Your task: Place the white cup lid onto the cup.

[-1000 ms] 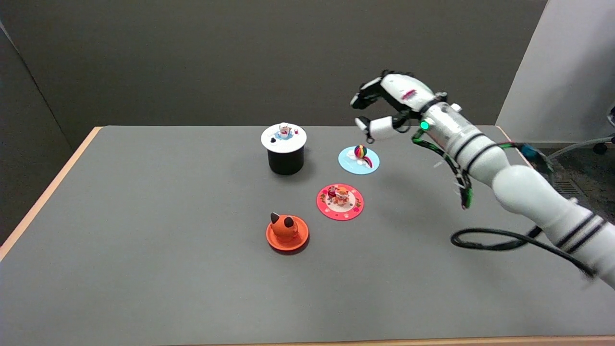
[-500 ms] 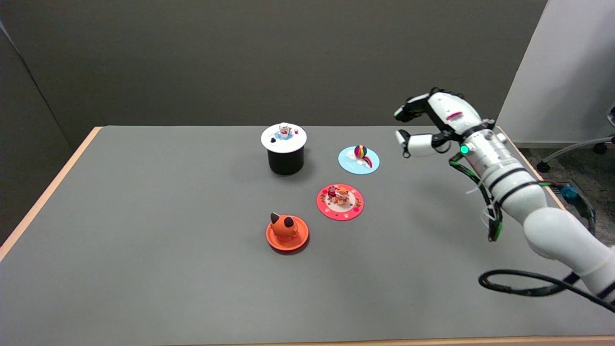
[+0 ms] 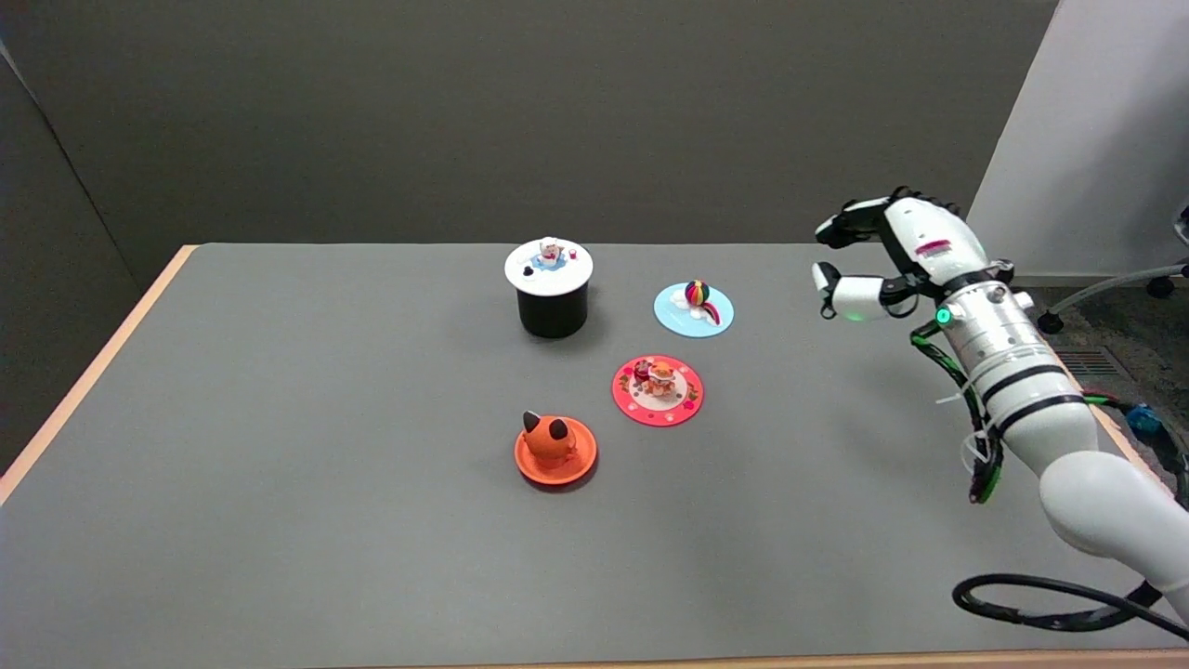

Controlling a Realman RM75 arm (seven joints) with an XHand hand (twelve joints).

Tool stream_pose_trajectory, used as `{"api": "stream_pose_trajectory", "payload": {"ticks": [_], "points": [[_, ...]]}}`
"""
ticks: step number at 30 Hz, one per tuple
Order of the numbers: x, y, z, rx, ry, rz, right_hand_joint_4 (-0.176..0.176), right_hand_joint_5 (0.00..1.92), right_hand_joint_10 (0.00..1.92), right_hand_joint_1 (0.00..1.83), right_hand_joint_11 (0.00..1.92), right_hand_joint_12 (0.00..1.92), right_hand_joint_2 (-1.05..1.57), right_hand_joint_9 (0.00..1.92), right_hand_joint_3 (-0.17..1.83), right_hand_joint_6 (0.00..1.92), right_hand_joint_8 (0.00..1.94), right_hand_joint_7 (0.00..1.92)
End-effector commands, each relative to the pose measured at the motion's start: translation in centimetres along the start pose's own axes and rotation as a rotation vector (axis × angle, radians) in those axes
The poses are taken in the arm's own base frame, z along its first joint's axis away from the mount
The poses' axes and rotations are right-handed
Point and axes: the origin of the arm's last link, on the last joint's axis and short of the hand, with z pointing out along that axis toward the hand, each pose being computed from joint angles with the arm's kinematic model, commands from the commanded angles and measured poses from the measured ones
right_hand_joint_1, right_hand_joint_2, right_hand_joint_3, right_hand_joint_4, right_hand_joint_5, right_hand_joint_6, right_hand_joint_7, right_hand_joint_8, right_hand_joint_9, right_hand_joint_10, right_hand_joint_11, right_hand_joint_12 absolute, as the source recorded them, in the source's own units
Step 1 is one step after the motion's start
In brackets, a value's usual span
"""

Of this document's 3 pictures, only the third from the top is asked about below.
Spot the office chair with castors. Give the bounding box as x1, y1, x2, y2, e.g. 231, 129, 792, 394
1037, 199, 1189, 336

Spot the red lid with bear figurine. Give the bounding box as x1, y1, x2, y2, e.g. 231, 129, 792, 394
612, 355, 705, 428

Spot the orange lid with cat figurine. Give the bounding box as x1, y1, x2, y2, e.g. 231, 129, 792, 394
514, 410, 599, 488

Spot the green black wire bundle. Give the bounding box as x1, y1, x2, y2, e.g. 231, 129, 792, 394
909, 320, 1007, 505

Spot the white cup lid with figurine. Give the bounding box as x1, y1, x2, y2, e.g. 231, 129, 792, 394
504, 236, 595, 297

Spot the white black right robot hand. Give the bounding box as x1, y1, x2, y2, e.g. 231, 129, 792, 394
812, 185, 1015, 323

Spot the black cup with teal interior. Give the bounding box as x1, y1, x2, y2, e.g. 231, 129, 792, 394
516, 282, 591, 340

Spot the light blue lid with balloon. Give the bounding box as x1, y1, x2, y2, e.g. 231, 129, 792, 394
654, 279, 736, 339

